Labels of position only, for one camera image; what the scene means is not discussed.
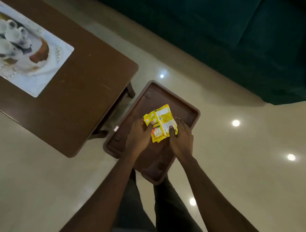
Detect person's left hand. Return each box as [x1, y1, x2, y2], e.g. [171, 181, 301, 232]
[125, 117, 155, 161]

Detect person's right hand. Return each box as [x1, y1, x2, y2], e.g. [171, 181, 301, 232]
[168, 118, 194, 163]

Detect yellow snack packet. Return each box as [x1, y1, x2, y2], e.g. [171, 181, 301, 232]
[143, 111, 168, 144]
[154, 104, 179, 138]

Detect white floral placemat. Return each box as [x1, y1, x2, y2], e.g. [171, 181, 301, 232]
[0, 1, 75, 98]

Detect white ceramic cup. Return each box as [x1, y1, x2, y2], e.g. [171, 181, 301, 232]
[0, 19, 17, 34]
[0, 38, 24, 60]
[4, 26, 32, 48]

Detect person's left forearm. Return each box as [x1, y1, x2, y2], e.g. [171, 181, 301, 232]
[60, 153, 137, 232]

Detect person's right forearm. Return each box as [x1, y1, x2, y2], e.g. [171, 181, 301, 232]
[178, 155, 260, 232]

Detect person's dark trousers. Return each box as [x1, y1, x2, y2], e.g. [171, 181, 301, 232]
[112, 167, 204, 232]

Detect brown plastic stool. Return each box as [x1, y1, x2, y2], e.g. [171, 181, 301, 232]
[103, 80, 201, 186]

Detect brown wooden table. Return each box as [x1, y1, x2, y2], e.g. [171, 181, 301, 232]
[0, 0, 139, 158]

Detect long green sofa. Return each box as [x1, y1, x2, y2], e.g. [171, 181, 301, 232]
[98, 0, 306, 105]

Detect leaf print serving tray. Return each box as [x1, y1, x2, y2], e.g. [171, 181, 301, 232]
[0, 12, 49, 72]

